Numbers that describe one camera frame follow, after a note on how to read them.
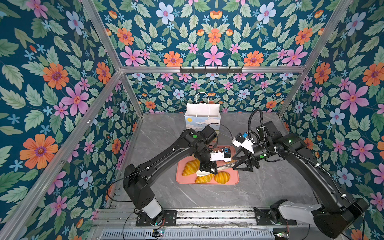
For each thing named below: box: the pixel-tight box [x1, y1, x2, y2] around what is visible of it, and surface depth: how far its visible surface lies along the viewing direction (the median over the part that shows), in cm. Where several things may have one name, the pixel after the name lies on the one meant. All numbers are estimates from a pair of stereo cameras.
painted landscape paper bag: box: [184, 92, 221, 134], surface depth 88 cm
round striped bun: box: [214, 171, 231, 184], surface depth 85 cm
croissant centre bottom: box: [195, 174, 214, 184], surface depth 85 cm
